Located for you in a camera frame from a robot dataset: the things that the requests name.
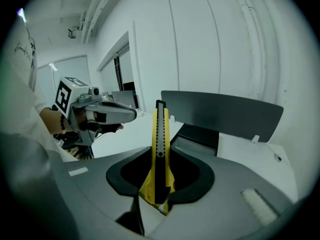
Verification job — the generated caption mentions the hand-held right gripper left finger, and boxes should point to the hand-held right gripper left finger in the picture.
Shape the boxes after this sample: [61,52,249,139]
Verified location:
[47,145,153,240]

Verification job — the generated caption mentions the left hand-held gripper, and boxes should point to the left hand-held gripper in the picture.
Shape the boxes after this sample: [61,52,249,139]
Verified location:
[51,76,138,147]

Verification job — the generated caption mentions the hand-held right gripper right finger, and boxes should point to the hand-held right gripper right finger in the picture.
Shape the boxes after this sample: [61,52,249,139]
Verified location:
[147,145,301,240]

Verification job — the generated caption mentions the yellow and black utility knife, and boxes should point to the yellow and black utility knife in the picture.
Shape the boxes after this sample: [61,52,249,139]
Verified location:
[138,99,176,214]

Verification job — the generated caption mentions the person's left forearm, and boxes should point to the person's left forearm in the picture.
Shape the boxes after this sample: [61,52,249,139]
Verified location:
[39,107,71,135]

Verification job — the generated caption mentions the white ceiling junction box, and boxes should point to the white ceiling junction box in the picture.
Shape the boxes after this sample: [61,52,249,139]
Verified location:
[67,25,80,39]

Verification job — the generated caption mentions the person's left hand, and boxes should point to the person's left hand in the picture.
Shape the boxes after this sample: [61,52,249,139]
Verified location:
[74,110,125,135]

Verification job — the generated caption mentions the grey computer monitor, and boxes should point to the grey computer monitor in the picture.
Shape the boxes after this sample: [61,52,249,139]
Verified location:
[111,90,137,109]

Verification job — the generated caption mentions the white ceiling pipes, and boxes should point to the white ceiling pipes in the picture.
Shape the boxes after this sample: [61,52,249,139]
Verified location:
[79,0,120,45]

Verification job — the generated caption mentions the person's white shirt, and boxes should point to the person's white shirt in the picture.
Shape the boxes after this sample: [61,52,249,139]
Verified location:
[0,7,79,166]

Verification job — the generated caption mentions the large window with white frame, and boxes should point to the large window with white frame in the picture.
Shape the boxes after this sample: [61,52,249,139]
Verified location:
[96,30,137,93]

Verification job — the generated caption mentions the black bead bracelet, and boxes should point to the black bead bracelet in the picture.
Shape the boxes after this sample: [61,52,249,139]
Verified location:
[51,105,67,132]

